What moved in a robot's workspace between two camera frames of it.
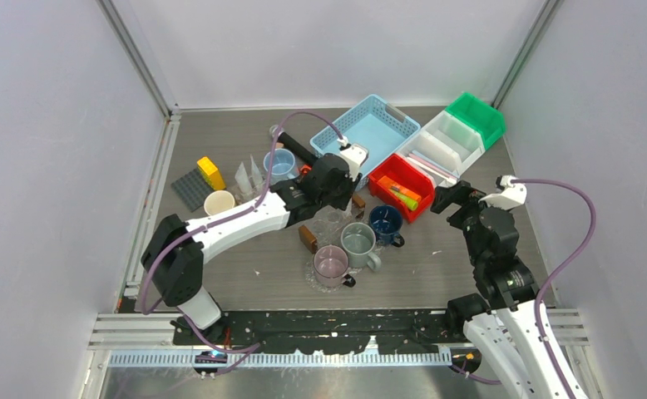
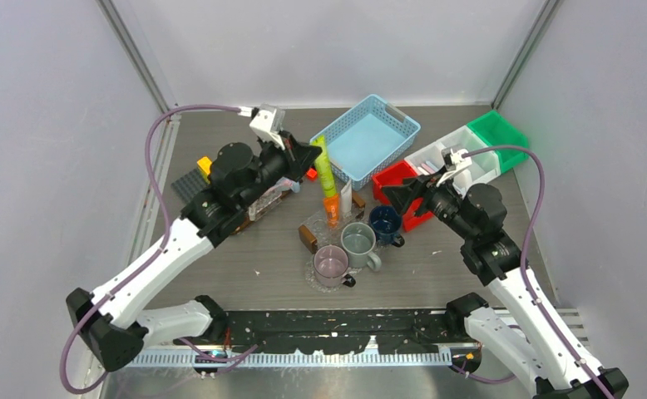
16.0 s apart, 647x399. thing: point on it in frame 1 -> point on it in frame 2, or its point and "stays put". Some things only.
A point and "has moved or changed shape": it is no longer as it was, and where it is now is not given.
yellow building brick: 211,174 stays put
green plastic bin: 490,121 -> 496,130
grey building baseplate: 192,189 stays put
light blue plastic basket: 376,125 stays put
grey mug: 358,241 stays put
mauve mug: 330,264 stays put
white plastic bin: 448,142 -> 428,160
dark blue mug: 386,222 stays put
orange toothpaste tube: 392,183 has moved or changed shape
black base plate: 339,332 stays put
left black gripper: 349,188 -> 297,156
